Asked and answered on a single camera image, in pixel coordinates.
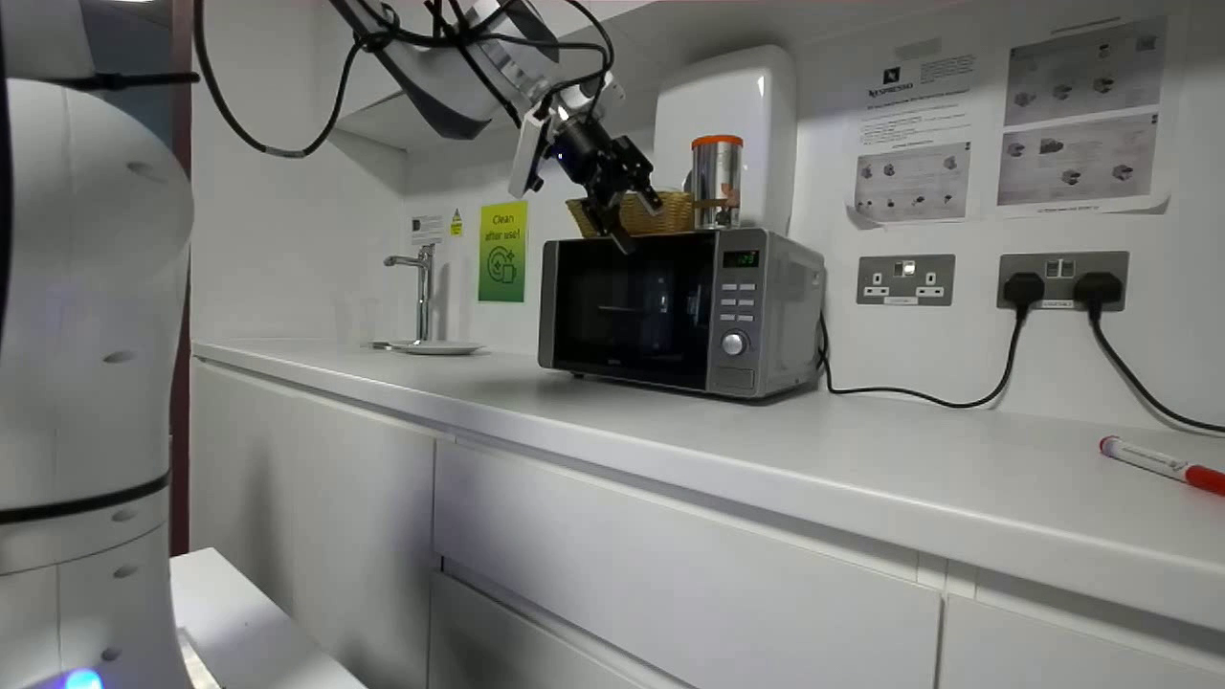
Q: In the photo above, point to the small yellow warning sticker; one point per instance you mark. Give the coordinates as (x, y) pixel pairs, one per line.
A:
(453, 227)

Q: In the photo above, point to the yellow wicker basket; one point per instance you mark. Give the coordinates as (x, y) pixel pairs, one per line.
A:
(674, 216)

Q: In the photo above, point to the instruction sheet with logo header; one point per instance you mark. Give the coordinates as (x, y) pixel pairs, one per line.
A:
(920, 76)

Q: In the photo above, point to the small white wall switch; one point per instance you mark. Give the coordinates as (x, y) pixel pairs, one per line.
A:
(425, 227)

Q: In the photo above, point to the white marker with red cap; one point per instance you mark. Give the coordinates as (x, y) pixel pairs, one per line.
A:
(1161, 460)

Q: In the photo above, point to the white robot stand table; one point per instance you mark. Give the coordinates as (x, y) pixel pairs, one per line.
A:
(244, 623)

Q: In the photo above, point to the green yellow wall poster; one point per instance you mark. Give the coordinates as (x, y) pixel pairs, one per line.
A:
(502, 252)

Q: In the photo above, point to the white kitchen cabinet unit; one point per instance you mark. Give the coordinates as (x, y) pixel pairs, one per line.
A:
(637, 588)

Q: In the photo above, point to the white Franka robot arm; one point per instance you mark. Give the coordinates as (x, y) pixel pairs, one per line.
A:
(78, 252)

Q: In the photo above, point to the small instruction photo sheet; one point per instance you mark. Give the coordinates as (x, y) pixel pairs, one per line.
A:
(913, 179)

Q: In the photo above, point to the chrome water tap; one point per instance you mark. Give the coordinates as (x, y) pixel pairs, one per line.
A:
(430, 301)

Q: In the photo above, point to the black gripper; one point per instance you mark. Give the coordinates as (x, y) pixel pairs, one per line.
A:
(599, 146)

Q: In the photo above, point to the wide instruction photo sheet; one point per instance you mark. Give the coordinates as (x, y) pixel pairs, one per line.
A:
(1084, 71)
(1078, 157)

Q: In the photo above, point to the silver microwave oven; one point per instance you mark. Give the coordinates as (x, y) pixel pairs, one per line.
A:
(750, 320)

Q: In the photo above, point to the silver double wall socket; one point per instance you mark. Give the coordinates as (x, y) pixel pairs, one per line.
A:
(1061, 260)

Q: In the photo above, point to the white wall dispenser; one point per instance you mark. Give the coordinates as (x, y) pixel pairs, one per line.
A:
(750, 102)

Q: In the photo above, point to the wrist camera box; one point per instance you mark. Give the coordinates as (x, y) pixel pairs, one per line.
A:
(530, 151)

